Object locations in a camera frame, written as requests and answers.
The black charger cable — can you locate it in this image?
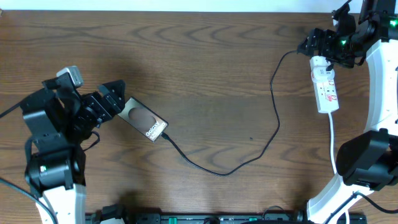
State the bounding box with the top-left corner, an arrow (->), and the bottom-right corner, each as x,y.
160,49 -> 335,177

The white USB charger adapter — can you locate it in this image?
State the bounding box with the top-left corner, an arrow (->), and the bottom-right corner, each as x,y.
311,67 -> 335,83

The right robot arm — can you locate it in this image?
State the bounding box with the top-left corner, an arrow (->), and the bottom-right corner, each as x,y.
297,0 -> 397,223

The white power strip cord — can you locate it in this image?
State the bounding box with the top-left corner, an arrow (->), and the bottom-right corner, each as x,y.
328,112 -> 351,224

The white power strip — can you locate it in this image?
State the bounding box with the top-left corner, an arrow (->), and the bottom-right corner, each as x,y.
310,56 -> 339,114

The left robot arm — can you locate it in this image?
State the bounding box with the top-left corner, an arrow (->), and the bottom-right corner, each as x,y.
21,77 -> 126,223

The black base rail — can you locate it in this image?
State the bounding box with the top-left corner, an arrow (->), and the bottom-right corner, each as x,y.
85,212 -> 368,224

